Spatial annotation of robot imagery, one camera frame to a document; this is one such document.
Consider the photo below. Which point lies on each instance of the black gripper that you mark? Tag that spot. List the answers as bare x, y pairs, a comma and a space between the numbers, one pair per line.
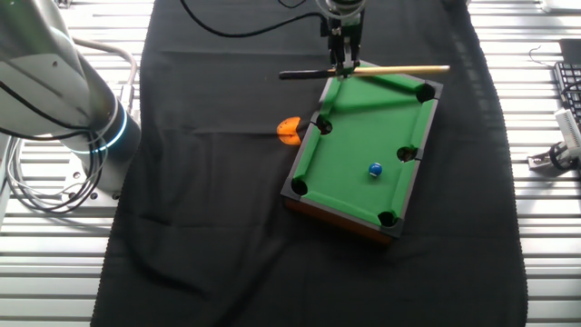
347, 29

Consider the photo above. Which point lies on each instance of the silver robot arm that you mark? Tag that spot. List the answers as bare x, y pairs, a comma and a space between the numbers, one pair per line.
45, 91

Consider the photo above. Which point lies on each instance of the mini green pool table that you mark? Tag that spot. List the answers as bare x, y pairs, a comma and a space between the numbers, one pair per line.
345, 159

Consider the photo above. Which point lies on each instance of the blue pool ball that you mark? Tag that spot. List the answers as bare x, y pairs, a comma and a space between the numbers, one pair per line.
375, 170

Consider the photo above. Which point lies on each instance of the orange half-round plastic piece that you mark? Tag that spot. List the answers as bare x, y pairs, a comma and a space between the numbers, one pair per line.
287, 131

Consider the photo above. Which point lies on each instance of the black cloth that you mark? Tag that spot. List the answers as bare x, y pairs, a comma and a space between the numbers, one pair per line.
204, 204

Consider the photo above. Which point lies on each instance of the white box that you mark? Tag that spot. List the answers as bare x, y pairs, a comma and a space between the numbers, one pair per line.
563, 5

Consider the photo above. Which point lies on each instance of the black keyboard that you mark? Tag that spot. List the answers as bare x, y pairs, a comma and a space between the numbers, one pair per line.
569, 82

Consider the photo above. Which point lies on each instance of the black flat pad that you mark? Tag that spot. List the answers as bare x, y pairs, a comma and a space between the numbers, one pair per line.
572, 50

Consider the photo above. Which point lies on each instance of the metal camera stand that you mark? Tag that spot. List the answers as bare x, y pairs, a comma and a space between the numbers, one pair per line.
540, 160

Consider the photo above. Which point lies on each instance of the silver camera on stand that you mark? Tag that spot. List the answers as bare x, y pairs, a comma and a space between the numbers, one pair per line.
569, 129

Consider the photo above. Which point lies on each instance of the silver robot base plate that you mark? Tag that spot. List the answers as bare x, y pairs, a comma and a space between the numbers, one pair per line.
102, 196

